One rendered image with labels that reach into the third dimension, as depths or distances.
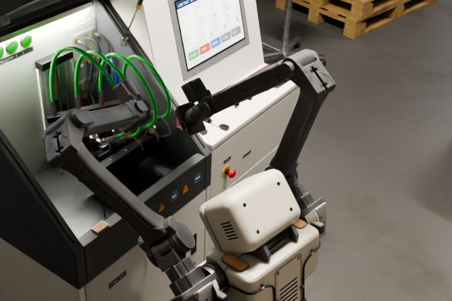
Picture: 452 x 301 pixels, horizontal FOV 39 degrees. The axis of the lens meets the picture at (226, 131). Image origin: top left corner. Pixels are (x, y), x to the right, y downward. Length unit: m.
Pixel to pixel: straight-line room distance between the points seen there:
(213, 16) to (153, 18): 0.36
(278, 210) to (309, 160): 2.49
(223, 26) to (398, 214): 1.64
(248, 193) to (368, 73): 3.71
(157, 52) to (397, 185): 2.04
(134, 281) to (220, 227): 0.87
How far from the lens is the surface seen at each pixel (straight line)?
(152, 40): 2.44
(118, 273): 2.30
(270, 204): 1.61
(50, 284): 2.30
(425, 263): 3.56
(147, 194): 2.25
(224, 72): 2.80
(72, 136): 1.48
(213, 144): 2.45
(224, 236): 1.60
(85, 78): 2.59
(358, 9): 5.68
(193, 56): 2.62
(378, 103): 4.82
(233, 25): 2.82
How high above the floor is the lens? 2.37
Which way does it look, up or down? 33 degrees down
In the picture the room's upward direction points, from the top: 3 degrees clockwise
